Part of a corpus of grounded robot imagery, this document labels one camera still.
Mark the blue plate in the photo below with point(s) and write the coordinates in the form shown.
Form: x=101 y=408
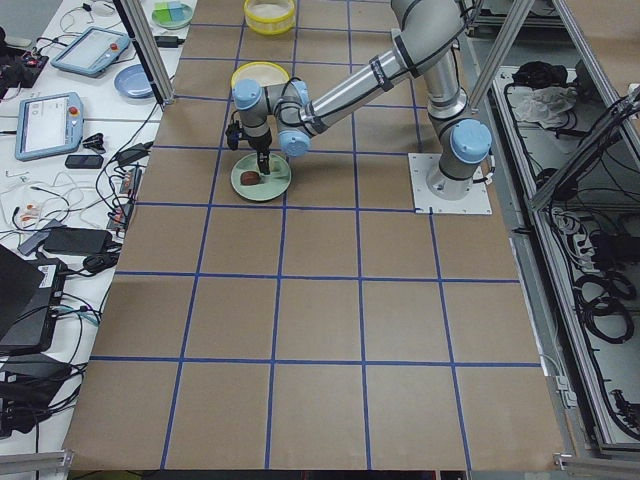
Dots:
x=132 y=82

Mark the middle yellow bamboo steamer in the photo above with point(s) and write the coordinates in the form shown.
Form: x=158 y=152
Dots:
x=263 y=72

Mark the brown steamed bun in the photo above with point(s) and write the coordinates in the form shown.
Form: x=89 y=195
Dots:
x=250 y=178

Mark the lower teach pendant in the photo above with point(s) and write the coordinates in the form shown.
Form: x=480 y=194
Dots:
x=49 y=126

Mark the black phone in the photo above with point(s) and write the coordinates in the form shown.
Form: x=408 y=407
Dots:
x=84 y=161

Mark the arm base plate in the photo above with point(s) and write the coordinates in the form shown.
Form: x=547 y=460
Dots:
x=434 y=193

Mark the black laptop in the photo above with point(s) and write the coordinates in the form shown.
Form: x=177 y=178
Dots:
x=30 y=292

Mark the white crumpled cloth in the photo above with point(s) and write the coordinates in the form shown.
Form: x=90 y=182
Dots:
x=549 y=107

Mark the teach pendant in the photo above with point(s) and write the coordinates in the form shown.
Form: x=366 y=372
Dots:
x=49 y=126
x=92 y=52

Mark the aluminium frame post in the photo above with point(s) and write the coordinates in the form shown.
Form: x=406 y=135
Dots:
x=137 y=27

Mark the green dish with blocks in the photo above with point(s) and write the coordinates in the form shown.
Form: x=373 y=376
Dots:
x=172 y=15

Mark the black power adapter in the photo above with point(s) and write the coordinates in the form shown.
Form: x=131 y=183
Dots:
x=77 y=241

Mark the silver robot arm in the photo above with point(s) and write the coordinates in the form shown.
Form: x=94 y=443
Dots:
x=420 y=48

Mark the upper teach pendant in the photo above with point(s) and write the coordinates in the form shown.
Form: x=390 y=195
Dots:
x=92 y=52

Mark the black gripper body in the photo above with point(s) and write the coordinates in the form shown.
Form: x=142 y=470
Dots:
x=262 y=144

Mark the light green plate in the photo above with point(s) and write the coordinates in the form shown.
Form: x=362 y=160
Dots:
x=270 y=187

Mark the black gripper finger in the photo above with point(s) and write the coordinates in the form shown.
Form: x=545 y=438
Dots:
x=263 y=162

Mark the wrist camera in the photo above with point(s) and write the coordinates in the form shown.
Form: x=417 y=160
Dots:
x=234 y=134

